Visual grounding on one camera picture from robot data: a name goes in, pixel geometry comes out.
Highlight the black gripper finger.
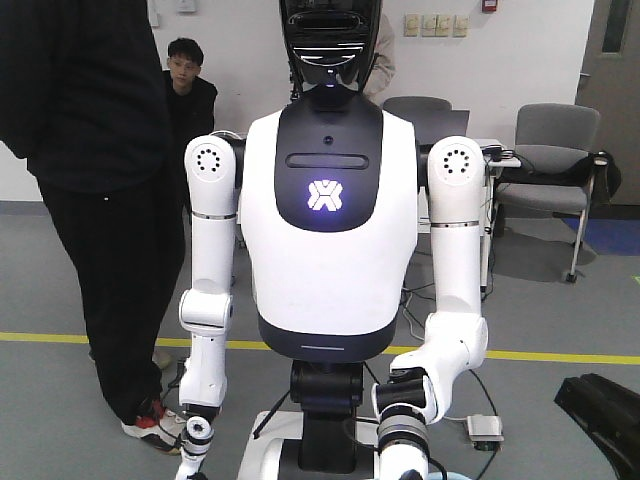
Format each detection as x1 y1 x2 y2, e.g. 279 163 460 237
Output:
554 373 639 479

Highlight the white robot arm screen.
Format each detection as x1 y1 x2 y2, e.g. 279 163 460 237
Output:
372 136 639 479
176 135 237 479

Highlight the light blue plastic basket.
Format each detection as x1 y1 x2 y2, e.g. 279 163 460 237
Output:
427 471 472 480

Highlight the grey power adapter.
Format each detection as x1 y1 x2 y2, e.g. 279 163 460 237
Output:
466 414 504 442

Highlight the grey office chair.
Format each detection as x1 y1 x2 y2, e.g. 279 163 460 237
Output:
493 103 601 283

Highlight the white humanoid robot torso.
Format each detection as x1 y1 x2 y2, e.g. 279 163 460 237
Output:
240 1 419 479

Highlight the person in beige hoodie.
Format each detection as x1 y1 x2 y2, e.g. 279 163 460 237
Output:
363 13 396 100

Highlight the seated person in black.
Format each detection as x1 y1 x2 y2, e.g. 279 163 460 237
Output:
163 37 218 155

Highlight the standing person in black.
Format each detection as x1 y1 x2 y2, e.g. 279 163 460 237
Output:
1 1 185 454

